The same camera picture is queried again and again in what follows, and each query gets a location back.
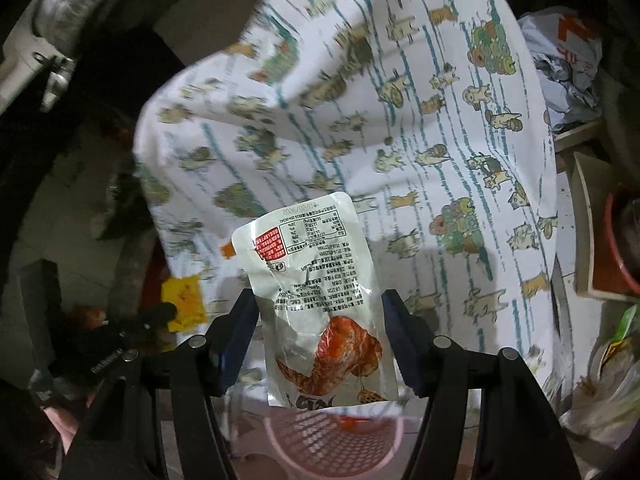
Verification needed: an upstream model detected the white plastic bag orange print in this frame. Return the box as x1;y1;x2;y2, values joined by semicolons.
517;7;607;132

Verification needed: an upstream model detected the person's left hand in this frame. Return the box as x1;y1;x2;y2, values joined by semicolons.
42;391;96;442

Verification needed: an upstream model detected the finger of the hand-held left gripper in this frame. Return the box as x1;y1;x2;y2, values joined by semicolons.
129;301;179;343

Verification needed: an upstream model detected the steel pot with lid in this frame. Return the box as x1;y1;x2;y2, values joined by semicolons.
0;0;147;113

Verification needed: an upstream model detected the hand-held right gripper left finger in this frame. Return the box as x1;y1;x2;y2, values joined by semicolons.
60;287;261;480

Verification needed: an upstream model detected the beige box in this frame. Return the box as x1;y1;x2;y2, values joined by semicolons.
571;151;640;302

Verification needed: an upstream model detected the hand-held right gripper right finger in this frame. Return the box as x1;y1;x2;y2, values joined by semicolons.
381;287;583;480

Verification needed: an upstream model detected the yellow packet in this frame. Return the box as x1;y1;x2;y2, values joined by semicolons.
161;274;209;334

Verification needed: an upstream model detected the pink plastic basket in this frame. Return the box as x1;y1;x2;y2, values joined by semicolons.
262;400;407;480

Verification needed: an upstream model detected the clear plastic bag green print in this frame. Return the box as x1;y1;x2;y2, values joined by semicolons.
559;304;640;442

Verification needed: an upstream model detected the white snack packet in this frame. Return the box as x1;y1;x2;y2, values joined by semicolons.
231;192;401;409

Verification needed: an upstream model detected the red plastic basin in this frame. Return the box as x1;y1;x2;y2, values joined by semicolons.
602;189;640;288

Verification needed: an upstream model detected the white animal print cloth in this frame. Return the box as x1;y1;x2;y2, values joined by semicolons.
132;0;559;401

